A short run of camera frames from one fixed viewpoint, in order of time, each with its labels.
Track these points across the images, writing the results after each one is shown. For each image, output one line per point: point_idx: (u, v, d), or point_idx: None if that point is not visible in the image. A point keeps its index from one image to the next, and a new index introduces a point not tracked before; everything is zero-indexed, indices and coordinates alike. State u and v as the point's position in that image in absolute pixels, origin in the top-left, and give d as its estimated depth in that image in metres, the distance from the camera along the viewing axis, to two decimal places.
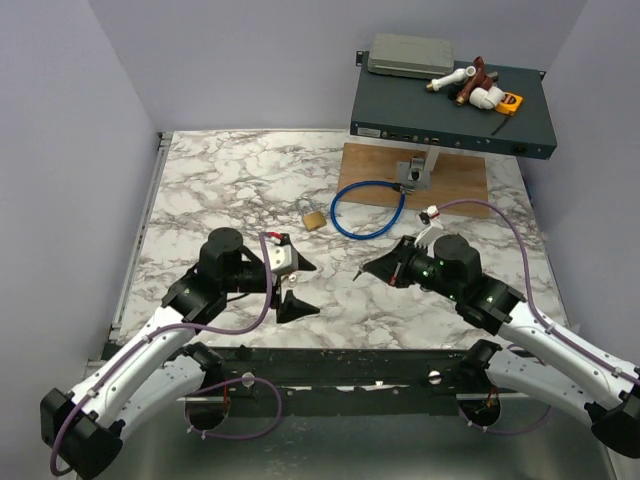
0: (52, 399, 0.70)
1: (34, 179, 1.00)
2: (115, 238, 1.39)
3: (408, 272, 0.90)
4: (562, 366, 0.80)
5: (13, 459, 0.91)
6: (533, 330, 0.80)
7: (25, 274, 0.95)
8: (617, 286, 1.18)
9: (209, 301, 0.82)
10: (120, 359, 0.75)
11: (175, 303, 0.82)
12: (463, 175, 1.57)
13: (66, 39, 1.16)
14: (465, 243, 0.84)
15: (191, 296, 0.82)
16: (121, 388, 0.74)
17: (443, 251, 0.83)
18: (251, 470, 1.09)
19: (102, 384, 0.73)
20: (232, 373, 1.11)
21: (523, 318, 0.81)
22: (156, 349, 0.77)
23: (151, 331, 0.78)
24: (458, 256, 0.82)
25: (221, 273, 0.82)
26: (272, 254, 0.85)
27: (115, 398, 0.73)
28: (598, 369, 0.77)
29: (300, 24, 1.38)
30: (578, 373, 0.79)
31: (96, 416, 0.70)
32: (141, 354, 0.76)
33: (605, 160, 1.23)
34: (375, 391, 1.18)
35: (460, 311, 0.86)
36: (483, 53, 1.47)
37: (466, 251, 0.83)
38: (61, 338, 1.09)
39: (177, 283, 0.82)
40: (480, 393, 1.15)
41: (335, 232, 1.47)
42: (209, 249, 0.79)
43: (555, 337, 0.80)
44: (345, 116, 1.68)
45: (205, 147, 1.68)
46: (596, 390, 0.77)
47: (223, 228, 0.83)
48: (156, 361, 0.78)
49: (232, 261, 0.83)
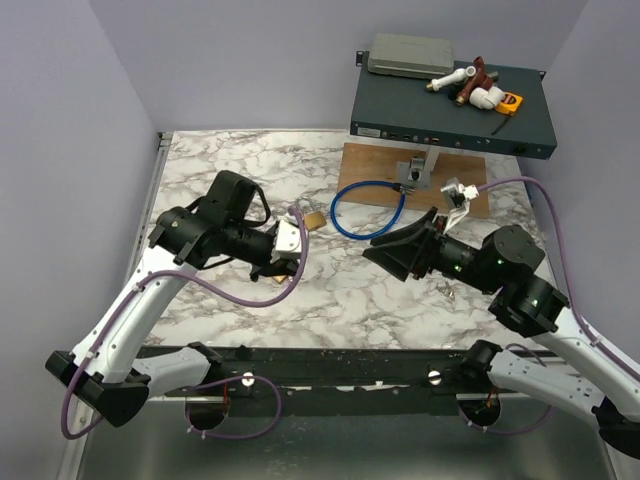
0: (56, 361, 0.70)
1: (34, 177, 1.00)
2: (115, 238, 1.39)
3: (430, 261, 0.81)
4: (599, 381, 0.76)
5: (12, 458, 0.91)
6: (578, 342, 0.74)
7: (26, 273, 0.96)
8: (617, 286, 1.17)
9: (210, 231, 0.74)
10: (113, 316, 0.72)
11: (163, 241, 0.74)
12: (463, 175, 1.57)
13: (67, 38, 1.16)
14: (530, 240, 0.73)
15: (183, 225, 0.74)
16: (121, 345, 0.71)
17: (508, 250, 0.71)
18: (251, 470, 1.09)
19: (102, 344, 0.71)
20: (232, 373, 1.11)
21: (568, 328, 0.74)
22: (149, 298, 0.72)
23: (142, 279, 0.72)
24: (525, 259, 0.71)
25: (230, 210, 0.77)
26: (285, 236, 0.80)
27: (117, 357, 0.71)
28: (639, 387, 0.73)
29: (300, 23, 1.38)
30: (616, 389, 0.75)
31: (101, 378, 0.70)
32: (135, 306, 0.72)
33: (606, 159, 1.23)
34: (374, 391, 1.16)
35: (492, 312, 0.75)
36: (483, 53, 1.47)
37: (531, 251, 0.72)
38: (62, 337, 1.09)
39: (168, 214, 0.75)
40: (481, 393, 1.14)
41: (335, 232, 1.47)
42: (227, 175, 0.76)
43: (600, 351, 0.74)
44: (345, 116, 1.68)
45: (205, 147, 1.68)
46: (631, 406, 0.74)
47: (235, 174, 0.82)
48: (155, 309, 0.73)
49: (242, 201, 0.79)
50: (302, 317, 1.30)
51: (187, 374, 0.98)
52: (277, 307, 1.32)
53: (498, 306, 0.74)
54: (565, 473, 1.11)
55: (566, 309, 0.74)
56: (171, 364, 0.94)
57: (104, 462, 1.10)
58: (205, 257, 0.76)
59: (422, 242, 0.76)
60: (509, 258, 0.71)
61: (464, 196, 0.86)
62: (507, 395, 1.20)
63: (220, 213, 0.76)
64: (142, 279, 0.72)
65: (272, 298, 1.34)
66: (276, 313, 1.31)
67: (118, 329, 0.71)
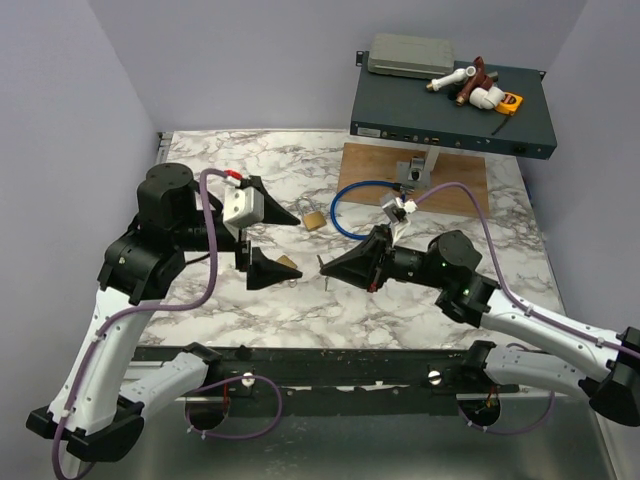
0: (34, 421, 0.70)
1: (35, 178, 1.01)
2: (114, 237, 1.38)
3: (384, 264, 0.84)
4: (548, 347, 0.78)
5: (10, 460, 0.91)
6: (513, 314, 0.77)
7: (25, 273, 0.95)
8: (614, 286, 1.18)
9: (164, 259, 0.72)
10: (82, 369, 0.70)
11: (114, 280, 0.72)
12: (464, 175, 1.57)
13: (66, 39, 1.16)
14: (469, 244, 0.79)
15: (133, 259, 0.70)
16: (96, 397, 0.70)
17: (450, 255, 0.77)
18: (251, 471, 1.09)
19: (76, 399, 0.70)
20: (232, 373, 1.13)
21: (500, 306, 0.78)
22: (114, 343, 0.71)
23: (100, 327, 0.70)
24: (465, 261, 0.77)
25: (171, 223, 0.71)
26: (229, 202, 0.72)
27: (94, 406, 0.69)
28: (582, 343, 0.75)
29: (300, 23, 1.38)
30: (563, 351, 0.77)
31: (84, 431, 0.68)
32: (100, 354, 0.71)
33: (606, 159, 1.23)
34: (374, 391, 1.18)
35: (437, 305, 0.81)
36: (484, 53, 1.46)
37: (472, 254, 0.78)
38: (60, 336, 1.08)
39: (115, 246, 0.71)
40: (480, 393, 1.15)
41: (335, 232, 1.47)
42: (148, 190, 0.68)
43: (535, 318, 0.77)
44: (345, 116, 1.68)
45: (205, 147, 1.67)
46: (584, 364, 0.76)
47: (165, 166, 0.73)
48: (123, 352, 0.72)
49: (180, 205, 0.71)
50: (302, 317, 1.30)
51: (180, 383, 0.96)
52: (277, 307, 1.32)
53: (443, 301, 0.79)
54: (565, 472, 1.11)
55: (496, 290, 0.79)
56: (162, 380, 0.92)
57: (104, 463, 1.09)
58: (172, 274, 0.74)
59: (375, 251, 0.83)
60: (451, 261, 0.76)
61: (405, 212, 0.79)
62: (507, 395, 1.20)
63: (161, 231, 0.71)
64: (100, 326, 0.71)
65: (271, 298, 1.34)
66: (276, 313, 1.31)
67: (90, 380, 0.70)
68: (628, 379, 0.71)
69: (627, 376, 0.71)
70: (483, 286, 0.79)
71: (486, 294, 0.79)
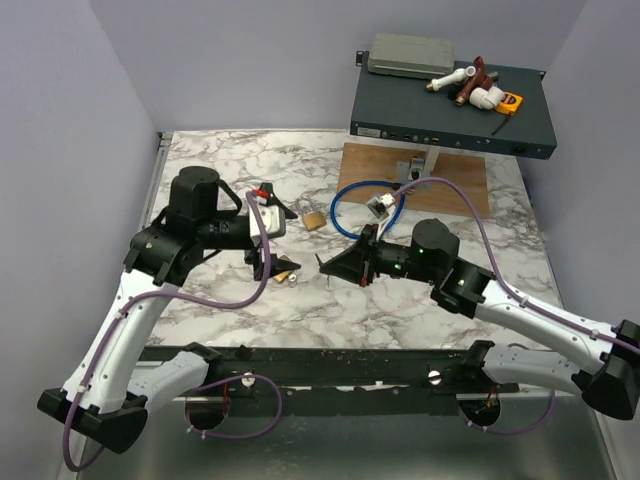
0: (46, 400, 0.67)
1: (35, 177, 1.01)
2: (114, 237, 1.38)
3: (372, 258, 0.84)
4: (543, 338, 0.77)
5: (10, 460, 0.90)
6: (507, 305, 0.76)
7: (25, 272, 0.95)
8: (614, 286, 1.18)
9: (187, 247, 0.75)
10: (100, 346, 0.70)
11: (139, 265, 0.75)
12: (464, 175, 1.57)
13: (66, 38, 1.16)
14: (444, 229, 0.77)
15: (159, 245, 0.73)
16: (114, 373, 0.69)
17: (424, 240, 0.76)
18: (251, 471, 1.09)
19: (92, 375, 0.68)
20: (232, 373, 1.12)
21: (495, 296, 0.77)
22: (136, 321, 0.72)
23: (124, 304, 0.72)
24: (442, 244, 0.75)
25: (197, 214, 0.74)
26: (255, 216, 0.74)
27: (111, 384, 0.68)
28: (576, 335, 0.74)
29: (300, 23, 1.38)
30: (557, 342, 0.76)
31: (98, 408, 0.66)
32: (121, 332, 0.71)
33: (606, 159, 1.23)
34: (374, 391, 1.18)
35: (432, 297, 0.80)
36: (485, 53, 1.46)
37: (447, 237, 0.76)
38: (60, 336, 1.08)
39: (140, 237, 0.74)
40: (480, 393, 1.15)
41: (335, 232, 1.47)
42: (182, 182, 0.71)
43: (529, 309, 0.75)
44: (345, 116, 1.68)
45: (205, 147, 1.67)
46: (578, 356, 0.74)
47: (193, 169, 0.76)
48: (142, 333, 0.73)
49: (207, 201, 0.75)
50: (302, 317, 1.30)
51: (181, 381, 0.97)
52: (277, 307, 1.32)
53: (434, 291, 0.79)
54: (566, 472, 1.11)
55: (491, 280, 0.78)
56: (162, 378, 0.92)
57: (104, 463, 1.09)
58: (191, 264, 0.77)
59: (360, 246, 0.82)
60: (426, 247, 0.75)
61: (384, 204, 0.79)
62: (506, 395, 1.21)
63: (187, 221, 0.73)
64: (124, 304, 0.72)
65: (271, 298, 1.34)
66: (276, 313, 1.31)
67: (109, 357, 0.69)
68: (621, 371, 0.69)
69: (620, 369, 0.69)
70: (479, 276, 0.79)
71: (481, 283, 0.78)
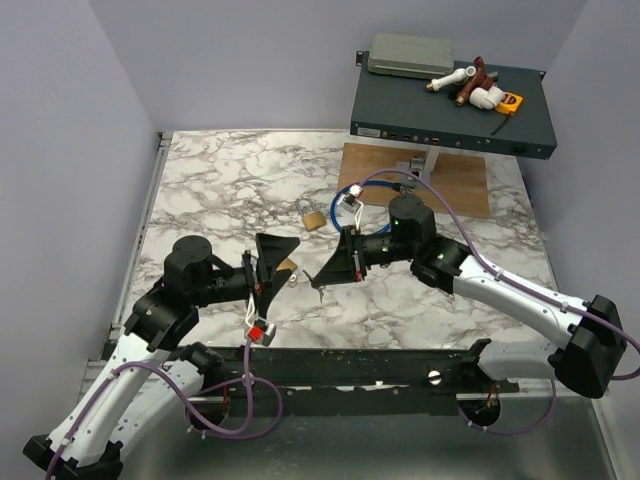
0: (33, 447, 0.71)
1: (35, 178, 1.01)
2: (114, 237, 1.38)
3: (362, 251, 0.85)
4: (517, 312, 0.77)
5: (11, 460, 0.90)
6: (482, 278, 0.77)
7: (25, 273, 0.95)
8: (614, 286, 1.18)
9: (183, 316, 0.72)
10: (88, 402, 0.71)
11: (139, 329, 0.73)
12: (463, 175, 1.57)
13: (66, 39, 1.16)
14: (420, 202, 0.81)
15: (159, 313, 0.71)
16: (96, 431, 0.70)
17: (397, 212, 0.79)
18: (251, 470, 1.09)
19: (77, 428, 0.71)
20: (232, 373, 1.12)
21: (472, 270, 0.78)
22: (124, 384, 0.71)
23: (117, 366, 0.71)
24: (413, 216, 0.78)
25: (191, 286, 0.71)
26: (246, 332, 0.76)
27: (91, 441, 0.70)
28: (547, 307, 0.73)
29: (300, 23, 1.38)
30: (529, 315, 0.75)
31: (76, 462, 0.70)
32: (109, 392, 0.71)
33: (606, 159, 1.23)
34: (374, 392, 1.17)
35: (411, 272, 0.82)
36: (485, 53, 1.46)
37: (422, 209, 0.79)
38: (61, 337, 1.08)
39: (140, 302, 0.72)
40: (480, 393, 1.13)
41: (335, 232, 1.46)
42: (173, 261, 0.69)
43: (504, 283, 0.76)
44: (345, 116, 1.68)
45: (205, 147, 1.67)
46: (548, 328, 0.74)
47: (189, 237, 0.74)
48: (130, 392, 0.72)
49: (202, 271, 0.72)
50: (302, 317, 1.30)
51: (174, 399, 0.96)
52: (277, 307, 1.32)
53: (413, 264, 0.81)
54: (565, 472, 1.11)
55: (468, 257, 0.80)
56: (150, 404, 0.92)
57: None
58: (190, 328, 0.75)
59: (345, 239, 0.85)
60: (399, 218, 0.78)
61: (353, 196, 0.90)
62: (507, 395, 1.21)
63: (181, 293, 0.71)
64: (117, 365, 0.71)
65: None
66: (276, 313, 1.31)
67: (93, 414, 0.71)
68: (589, 343, 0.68)
69: (587, 341, 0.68)
70: (458, 252, 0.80)
71: (460, 258, 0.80)
